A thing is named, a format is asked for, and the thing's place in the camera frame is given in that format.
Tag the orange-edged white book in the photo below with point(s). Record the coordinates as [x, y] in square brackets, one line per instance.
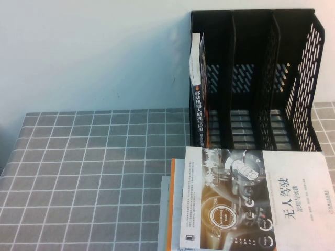
[176, 198]

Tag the grey checked tablecloth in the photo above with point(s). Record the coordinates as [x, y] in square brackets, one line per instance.
[86, 177]

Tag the white self-driving book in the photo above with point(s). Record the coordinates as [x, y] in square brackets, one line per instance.
[251, 198]

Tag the dark mobile robot book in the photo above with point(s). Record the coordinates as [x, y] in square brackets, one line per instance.
[200, 112]

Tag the pale grey book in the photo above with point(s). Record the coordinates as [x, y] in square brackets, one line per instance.
[164, 214]

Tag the black plastic book stand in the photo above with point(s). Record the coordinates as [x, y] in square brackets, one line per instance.
[264, 47]

